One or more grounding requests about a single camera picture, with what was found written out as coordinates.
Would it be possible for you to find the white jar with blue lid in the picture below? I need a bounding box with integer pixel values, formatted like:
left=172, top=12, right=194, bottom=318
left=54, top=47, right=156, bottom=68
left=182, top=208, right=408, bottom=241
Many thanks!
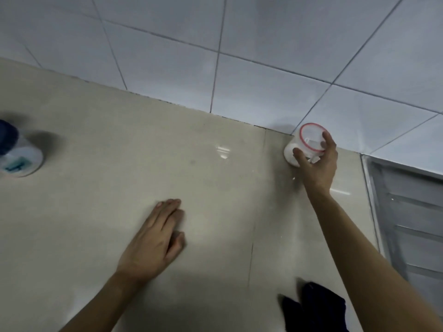
left=0, top=119, right=44, bottom=178

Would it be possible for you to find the clear red-rimmed plastic container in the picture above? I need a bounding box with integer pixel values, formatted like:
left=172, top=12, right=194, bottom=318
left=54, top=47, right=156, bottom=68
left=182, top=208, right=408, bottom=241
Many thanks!
left=283, top=122, right=329, bottom=168

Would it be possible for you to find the person's left hand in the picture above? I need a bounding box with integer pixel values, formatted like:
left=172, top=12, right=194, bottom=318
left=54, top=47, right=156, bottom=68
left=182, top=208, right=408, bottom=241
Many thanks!
left=117, top=199, right=186, bottom=285

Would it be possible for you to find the person's right hand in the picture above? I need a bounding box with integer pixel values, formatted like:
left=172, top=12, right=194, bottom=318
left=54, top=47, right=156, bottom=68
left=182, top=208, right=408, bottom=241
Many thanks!
left=292, top=131, right=339, bottom=202

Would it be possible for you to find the dark blue cloth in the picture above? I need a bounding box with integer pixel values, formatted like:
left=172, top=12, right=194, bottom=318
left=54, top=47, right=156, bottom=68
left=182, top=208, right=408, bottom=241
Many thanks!
left=278, top=279, right=347, bottom=332

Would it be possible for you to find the person's left forearm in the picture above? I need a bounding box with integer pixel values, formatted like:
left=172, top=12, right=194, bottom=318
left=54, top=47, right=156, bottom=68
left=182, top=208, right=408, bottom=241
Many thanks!
left=58, top=270, right=147, bottom=332

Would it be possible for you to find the person's right forearm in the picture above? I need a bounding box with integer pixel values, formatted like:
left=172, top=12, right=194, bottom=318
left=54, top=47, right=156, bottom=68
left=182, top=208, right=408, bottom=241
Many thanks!
left=307, top=190, right=443, bottom=332

